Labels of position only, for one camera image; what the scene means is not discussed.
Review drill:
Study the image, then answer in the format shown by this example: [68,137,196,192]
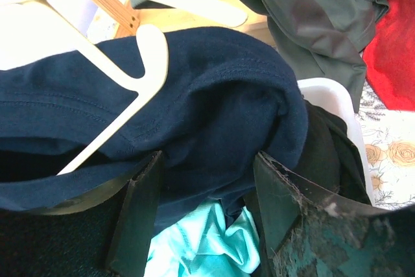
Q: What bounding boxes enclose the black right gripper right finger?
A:
[245,152,414,276]

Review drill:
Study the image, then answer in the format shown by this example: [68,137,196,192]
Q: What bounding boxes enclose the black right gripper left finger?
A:
[1,151,164,276]

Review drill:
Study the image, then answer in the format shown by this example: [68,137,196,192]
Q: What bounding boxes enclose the navy blue t-shirt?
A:
[1,27,308,232]

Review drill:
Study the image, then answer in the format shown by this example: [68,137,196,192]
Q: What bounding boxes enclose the cream plastic hanger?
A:
[0,0,250,176]

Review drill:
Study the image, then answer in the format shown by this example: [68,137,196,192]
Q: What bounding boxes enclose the black t-shirt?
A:
[294,101,371,204]

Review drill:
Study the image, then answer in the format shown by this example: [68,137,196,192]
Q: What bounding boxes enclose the teal t-shirt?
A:
[144,202,260,277]

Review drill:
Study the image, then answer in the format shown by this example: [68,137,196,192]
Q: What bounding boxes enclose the red t-shirt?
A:
[363,0,414,112]

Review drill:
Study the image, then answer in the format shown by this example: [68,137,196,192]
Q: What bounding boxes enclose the grey t-shirt on hanger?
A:
[240,0,390,109]

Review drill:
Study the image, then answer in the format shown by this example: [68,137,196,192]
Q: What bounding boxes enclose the floral table mat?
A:
[356,82,414,210]

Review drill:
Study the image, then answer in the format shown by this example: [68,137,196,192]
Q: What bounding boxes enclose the white plastic bin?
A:
[298,78,375,206]

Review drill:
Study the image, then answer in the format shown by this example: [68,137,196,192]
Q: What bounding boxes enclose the wooden clothes rack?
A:
[51,0,276,46]

